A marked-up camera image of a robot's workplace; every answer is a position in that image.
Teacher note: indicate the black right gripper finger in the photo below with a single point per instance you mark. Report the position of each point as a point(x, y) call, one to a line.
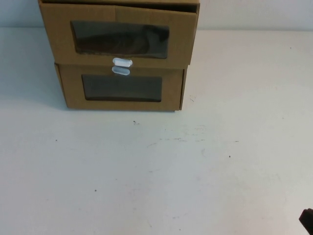
point(308, 222)

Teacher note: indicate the lower cardboard drawer with window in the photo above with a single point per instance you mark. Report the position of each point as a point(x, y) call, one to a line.
point(183, 88)

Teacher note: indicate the cardboard drawer with window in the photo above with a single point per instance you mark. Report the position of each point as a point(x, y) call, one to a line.
point(122, 105)
point(183, 88)

